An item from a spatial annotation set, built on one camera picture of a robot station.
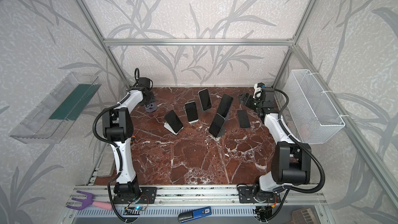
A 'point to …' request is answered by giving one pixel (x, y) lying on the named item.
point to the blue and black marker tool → (193, 215)
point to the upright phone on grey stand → (205, 99)
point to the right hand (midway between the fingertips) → (242, 96)
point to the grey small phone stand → (150, 107)
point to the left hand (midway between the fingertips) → (149, 98)
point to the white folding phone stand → (167, 126)
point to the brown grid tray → (303, 216)
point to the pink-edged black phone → (243, 119)
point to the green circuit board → (137, 208)
